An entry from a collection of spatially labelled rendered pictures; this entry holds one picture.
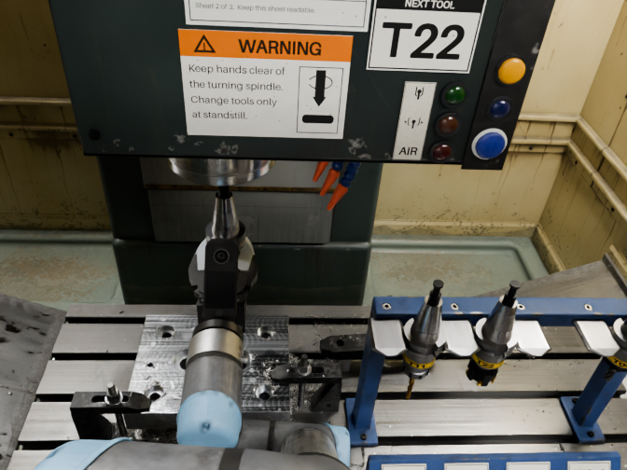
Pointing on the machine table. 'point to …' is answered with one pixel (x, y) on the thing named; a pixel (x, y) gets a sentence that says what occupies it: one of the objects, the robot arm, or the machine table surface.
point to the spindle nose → (219, 170)
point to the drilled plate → (279, 342)
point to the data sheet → (281, 14)
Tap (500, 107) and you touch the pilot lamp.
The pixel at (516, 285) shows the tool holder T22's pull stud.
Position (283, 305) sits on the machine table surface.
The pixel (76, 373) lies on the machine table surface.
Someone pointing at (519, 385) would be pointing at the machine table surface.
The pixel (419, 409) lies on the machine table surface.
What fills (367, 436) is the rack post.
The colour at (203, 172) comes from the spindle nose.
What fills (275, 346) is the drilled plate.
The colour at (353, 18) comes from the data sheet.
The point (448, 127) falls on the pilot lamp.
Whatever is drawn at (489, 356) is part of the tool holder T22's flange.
